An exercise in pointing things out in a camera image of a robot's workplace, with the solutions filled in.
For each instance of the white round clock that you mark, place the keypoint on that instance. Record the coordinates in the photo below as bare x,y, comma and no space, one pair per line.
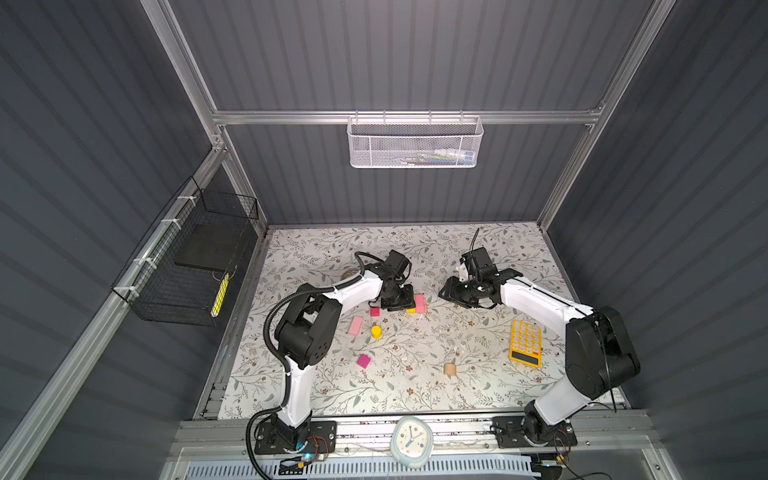
412,442

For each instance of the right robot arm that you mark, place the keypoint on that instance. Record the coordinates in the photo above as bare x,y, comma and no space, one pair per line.
599,354

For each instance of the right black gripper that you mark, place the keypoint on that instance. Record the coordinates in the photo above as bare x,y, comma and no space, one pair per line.
450,292

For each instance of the yellow calculator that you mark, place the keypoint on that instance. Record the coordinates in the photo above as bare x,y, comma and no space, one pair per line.
526,343

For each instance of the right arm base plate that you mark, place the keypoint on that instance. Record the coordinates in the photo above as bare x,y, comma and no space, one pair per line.
528,430

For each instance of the black wire basket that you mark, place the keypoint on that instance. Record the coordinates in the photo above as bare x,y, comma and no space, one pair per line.
158,290

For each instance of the magenta square block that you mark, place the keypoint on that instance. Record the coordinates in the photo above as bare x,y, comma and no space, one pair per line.
364,361

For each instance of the light pink rectangular block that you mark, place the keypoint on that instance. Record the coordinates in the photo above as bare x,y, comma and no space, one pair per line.
355,326

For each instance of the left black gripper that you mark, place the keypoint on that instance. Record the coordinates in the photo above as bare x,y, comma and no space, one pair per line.
408,301

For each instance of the black foam pad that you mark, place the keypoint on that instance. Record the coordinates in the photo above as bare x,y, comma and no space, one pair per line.
212,248

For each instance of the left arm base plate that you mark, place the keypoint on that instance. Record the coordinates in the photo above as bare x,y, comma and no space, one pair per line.
273,438

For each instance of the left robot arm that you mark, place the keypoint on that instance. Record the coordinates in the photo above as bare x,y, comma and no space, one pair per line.
299,330

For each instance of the white wire mesh basket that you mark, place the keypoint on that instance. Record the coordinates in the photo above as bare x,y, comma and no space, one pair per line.
420,142

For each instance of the roll of clear tape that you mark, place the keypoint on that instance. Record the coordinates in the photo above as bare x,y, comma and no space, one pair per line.
349,274

